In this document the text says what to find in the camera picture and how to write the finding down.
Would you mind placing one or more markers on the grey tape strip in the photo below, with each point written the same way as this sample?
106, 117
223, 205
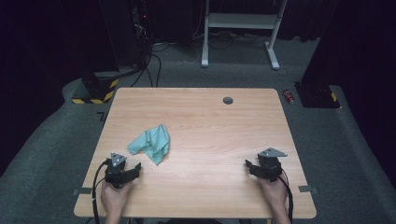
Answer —
82, 191
308, 188

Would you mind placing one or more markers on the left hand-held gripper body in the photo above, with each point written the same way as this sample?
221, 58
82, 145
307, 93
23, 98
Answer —
115, 174

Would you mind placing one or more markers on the person's left hand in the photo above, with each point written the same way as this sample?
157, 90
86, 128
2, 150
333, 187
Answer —
113, 199

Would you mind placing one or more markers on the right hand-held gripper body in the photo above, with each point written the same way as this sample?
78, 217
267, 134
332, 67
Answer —
270, 168

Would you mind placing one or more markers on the black yellow striped stand base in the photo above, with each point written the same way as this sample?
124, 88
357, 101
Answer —
99, 91

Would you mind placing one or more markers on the teal microfibre cloth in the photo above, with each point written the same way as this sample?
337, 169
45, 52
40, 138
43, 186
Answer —
154, 143

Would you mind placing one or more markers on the dark equipment rack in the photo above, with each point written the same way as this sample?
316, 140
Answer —
141, 28

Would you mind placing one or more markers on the white metal stand frame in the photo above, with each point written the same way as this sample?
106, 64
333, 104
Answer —
241, 21

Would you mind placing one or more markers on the red can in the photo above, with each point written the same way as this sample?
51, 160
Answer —
288, 96

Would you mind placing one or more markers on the person's right hand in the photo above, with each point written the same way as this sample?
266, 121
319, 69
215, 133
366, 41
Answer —
275, 193

